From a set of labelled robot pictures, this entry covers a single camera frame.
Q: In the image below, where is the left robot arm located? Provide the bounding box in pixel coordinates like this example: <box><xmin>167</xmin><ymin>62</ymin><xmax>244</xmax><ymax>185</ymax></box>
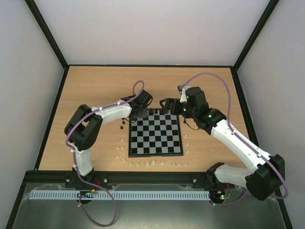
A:
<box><xmin>64</xmin><ymin>90</ymin><xmax>153</xmax><ymax>177</ymax></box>

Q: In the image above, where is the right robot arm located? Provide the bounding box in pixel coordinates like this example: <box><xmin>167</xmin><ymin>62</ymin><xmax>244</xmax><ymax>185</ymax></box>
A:
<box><xmin>160</xmin><ymin>85</ymin><xmax>285</xmax><ymax>200</ymax></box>

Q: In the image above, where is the black and white chessboard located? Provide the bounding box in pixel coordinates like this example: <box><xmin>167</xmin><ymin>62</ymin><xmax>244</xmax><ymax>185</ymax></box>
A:
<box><xmin>128</xmin><ymin>109</ymin><xmax>183</xmax><ymax>158</ymax></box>

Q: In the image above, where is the clear plastic sheet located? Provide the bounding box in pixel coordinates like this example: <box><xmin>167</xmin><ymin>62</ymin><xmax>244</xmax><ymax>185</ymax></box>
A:
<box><xmin>13</xmin><ymin>184</ymin><xmax>285</xmax><ymax>229</ymax></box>

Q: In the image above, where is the black cage frame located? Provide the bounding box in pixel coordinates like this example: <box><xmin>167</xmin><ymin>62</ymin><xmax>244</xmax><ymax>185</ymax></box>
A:
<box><xmin>6</xmin><ymin>0</ymin><xmax>293</xmax><ymax>229</ymax></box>

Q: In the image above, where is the black aluminium rail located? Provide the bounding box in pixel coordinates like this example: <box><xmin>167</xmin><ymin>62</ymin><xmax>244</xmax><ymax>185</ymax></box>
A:
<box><xmin>23</xmin><ymin>169</ymin><xmax>277</xmax><ymax>189</ymax></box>

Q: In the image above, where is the white slotted cable duct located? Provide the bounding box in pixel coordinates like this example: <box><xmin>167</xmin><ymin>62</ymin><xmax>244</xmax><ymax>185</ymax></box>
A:
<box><xmin>29</xmin><ymin>190</ymin><xmax>210</xmax><ymax>201</ymax></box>

